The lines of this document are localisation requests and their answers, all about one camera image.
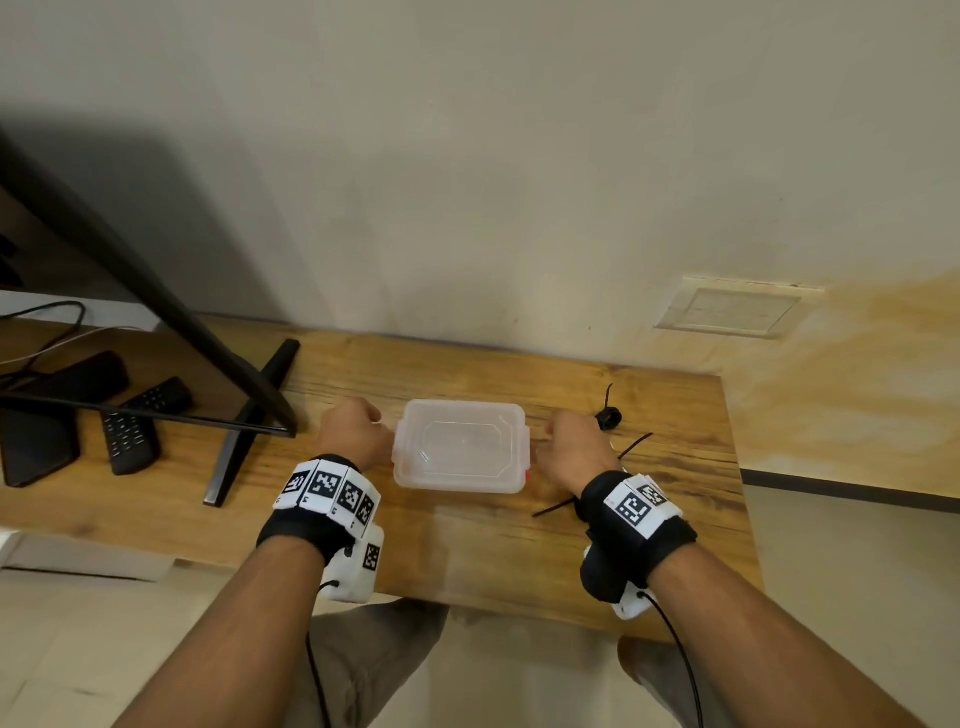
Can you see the person's right hand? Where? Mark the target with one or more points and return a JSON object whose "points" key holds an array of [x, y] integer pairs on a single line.
{"points": [[577, 450]]}

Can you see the person's left hand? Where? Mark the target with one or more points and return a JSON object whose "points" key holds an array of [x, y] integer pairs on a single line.
{"points": [[352, 435]]}

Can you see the transparent plastic box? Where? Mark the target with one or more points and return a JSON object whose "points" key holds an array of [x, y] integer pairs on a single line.
{"points": [[457, 450]]}

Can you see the person's right forearm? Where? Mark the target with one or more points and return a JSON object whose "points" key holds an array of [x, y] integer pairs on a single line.
{"points": [[772, 652]]}

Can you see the person's left forearm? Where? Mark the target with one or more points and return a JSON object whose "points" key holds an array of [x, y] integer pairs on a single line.
{"points": [[225, 645]]}

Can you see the black remote control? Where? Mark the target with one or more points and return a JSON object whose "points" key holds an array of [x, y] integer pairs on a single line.
{"points": [[131, 446]]}

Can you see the black television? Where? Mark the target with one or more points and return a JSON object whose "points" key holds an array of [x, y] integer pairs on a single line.
{"points": [[150, 300]]}

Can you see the white flat device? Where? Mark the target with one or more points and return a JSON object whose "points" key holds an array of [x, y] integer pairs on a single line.
{"points": [[90, 309]]}

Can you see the black flat device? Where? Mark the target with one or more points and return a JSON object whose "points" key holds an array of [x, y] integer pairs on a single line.
{"points": [[37, 446]]}

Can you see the white furniture panel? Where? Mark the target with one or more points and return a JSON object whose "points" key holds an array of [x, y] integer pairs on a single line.
{"points": [[7, 546]]}

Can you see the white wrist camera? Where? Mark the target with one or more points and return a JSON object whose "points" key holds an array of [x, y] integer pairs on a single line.
{"points": [[630, 606], [360, 570]]}

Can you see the beige wall plate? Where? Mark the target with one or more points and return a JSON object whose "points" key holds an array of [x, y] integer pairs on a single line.
{"points": [[739, 309]]}

